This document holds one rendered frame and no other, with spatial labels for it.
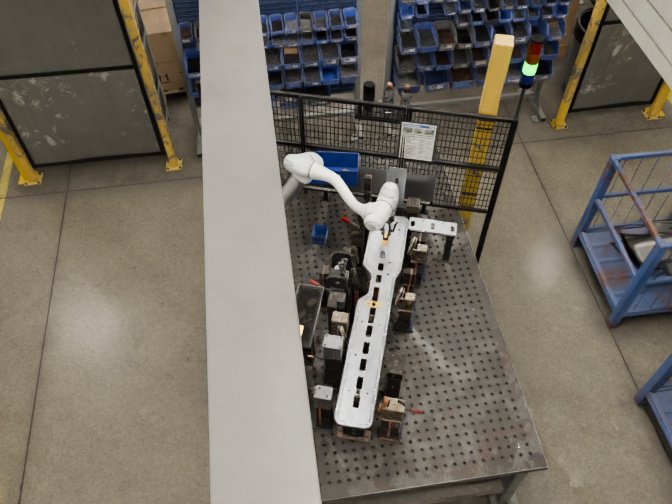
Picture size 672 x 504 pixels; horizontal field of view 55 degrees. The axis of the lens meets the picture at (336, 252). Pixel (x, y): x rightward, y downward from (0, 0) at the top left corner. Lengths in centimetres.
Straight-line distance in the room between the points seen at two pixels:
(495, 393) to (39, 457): 284
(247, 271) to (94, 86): 459
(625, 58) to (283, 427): 565
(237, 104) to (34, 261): 456
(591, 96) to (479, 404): 345
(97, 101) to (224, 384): 478
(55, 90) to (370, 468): 362
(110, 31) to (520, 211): 342
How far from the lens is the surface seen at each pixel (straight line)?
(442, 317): 390
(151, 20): 625
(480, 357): 380
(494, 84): 372
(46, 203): 588
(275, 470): 68
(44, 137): 576
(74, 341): 495
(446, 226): 392
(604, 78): 618
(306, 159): 366
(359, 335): 344
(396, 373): 331
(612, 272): 509
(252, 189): 89
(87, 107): 547
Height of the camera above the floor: 397
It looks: 52 degrees down
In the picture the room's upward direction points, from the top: 1 degrees counter-clockwise
